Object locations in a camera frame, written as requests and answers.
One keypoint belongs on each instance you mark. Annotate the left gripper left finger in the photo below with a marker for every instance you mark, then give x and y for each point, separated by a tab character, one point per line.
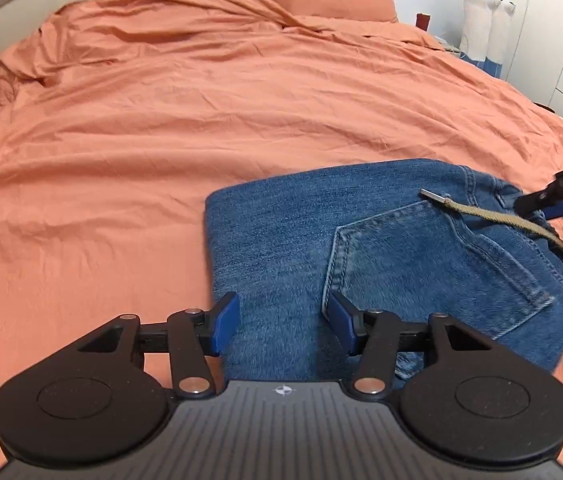
113	389

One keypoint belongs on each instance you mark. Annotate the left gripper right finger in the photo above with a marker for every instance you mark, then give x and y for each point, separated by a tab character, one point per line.
455	391

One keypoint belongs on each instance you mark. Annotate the white alpaca plush toy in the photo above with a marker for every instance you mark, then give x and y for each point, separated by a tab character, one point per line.
485	34

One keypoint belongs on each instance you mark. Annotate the small red box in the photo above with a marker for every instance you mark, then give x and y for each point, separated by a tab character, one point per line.
422	21

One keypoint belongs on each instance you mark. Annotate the blue denim jeans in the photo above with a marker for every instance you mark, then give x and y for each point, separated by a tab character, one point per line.
373	233

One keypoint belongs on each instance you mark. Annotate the orange bed sheet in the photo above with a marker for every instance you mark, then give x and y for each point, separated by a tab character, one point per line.
118	118

